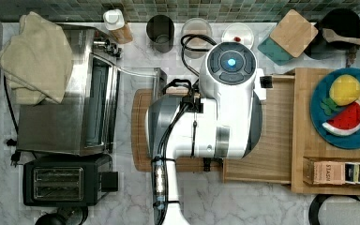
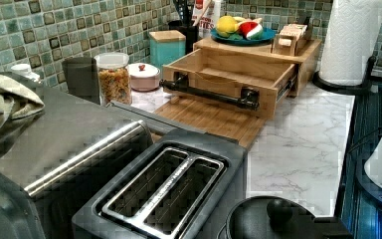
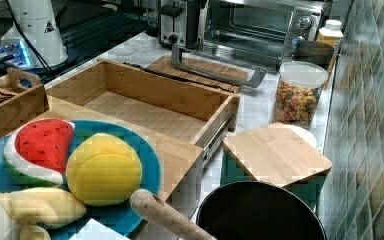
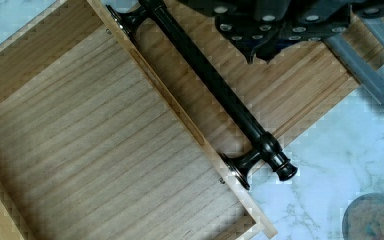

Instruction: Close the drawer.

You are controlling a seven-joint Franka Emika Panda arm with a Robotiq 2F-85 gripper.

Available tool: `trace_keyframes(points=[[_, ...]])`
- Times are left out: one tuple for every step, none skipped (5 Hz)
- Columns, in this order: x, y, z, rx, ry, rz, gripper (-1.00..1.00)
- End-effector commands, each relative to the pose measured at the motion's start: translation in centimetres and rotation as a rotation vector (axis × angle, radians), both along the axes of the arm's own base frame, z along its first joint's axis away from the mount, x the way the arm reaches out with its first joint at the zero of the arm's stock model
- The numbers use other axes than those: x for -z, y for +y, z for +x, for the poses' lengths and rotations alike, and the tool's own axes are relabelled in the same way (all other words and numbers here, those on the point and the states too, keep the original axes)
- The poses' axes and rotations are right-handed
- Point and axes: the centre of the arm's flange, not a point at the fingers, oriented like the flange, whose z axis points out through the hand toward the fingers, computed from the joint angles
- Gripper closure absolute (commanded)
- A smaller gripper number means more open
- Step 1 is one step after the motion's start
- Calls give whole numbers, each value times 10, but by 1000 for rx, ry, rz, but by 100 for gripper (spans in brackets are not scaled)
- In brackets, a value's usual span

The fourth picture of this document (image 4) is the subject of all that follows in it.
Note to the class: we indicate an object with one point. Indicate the round speckled dish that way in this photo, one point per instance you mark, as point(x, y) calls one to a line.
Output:
point(364, 218)

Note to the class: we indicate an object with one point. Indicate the grey metal board stand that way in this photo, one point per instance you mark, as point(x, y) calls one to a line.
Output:
point(364, 56)

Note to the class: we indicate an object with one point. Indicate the wooden drawer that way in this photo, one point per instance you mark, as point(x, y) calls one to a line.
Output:
point(93, 146)

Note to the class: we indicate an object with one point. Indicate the black drawer handle bar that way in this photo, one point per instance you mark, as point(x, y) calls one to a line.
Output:
point(265, 147)

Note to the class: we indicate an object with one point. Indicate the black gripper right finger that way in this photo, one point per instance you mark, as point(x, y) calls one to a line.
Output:
point(320, 23)

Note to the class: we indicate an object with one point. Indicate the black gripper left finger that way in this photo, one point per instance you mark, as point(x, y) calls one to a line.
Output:
point(251, 38)

